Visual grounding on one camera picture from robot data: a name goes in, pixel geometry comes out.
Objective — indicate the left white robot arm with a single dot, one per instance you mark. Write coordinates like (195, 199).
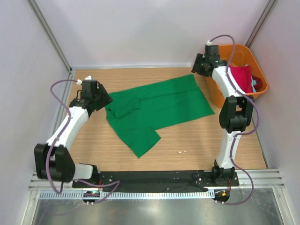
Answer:
(53, 159)

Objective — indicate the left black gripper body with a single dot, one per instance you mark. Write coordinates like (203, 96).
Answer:
(102, 98)

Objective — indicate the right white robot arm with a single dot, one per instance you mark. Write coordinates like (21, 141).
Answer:
(235, 115)

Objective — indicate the orange plastic bin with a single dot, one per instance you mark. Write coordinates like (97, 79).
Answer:
(242, 56)

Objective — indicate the green t shirt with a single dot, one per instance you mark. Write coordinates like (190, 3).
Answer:
(136, 114)

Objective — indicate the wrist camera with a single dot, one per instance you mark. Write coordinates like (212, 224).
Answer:
(211, 49)
(89, 85)

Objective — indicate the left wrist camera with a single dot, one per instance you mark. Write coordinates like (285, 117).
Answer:
(89, 85)

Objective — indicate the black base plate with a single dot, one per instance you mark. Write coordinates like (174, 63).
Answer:
(163, 181)

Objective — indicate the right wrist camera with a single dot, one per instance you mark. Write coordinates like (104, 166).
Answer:
(211, 49)

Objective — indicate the white slotted cable duct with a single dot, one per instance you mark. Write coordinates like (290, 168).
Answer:
(94, 195)

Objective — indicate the red t shirt in bin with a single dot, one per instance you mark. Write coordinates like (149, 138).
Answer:
(243, 77)

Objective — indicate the dark red cloth in bin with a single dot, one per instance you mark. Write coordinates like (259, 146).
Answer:
(259, 82)

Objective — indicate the light blue cloth in bin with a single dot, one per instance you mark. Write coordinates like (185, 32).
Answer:
(253, 84)

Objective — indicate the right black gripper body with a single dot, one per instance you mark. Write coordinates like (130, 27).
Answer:
(198, 67)

